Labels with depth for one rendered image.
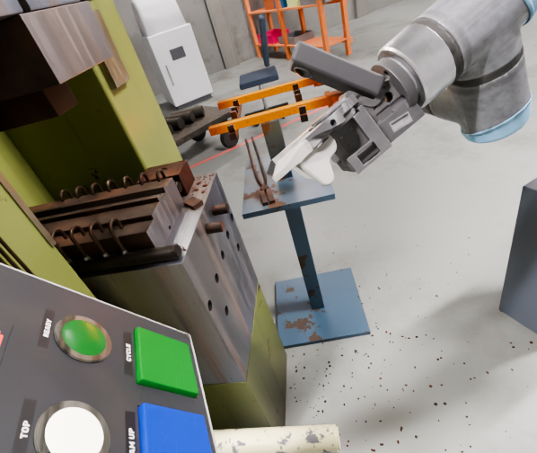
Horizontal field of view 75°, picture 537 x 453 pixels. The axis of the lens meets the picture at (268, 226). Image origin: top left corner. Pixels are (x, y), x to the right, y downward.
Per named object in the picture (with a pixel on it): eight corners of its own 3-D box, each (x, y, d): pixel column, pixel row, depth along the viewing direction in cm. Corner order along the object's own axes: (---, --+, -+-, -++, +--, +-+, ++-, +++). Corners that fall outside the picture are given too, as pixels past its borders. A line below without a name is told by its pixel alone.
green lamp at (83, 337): (118, 330, 37) (97, 303, 35) (99, 370, 34) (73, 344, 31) (92, 333, 38) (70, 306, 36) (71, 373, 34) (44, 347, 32)
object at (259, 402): (286, 355, 152) (259, 279, 125) (285, 453, 122) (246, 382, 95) (170, 365, 164) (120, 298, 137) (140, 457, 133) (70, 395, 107)
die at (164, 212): (184, 203, 90) (171, 173, 85) (160, 255, 74) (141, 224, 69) (46, 229, 98) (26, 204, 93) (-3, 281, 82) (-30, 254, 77)
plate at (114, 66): (130, 78, 97) (98, 8, 87) (118, 88, 90) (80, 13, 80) (124, 80, 98) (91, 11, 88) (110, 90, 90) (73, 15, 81)
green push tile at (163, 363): (189, 343, 45) (137, 324, 41) (200, 393, 39) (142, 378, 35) (180, 352, 45) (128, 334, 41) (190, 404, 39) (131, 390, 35)
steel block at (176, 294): (258, 279, 125) (216, 171, 100) (246, 381, 95) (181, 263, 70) (119, 298, 137) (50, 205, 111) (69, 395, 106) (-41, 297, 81)
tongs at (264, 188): (244, 140, 162) (243, 137, 162) (253, 137, 162) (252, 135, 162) (263, 206, 113) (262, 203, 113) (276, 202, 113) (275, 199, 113)
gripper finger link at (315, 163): (316, 206, 37) (357, 158, 41) (279, 162, 36) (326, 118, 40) (299, 213, 39) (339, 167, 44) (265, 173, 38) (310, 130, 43)
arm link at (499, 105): (481, 98, 59) (465, 31, 51) (552, 112, 50) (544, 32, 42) (439, 136, 59) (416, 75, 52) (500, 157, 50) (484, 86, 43)
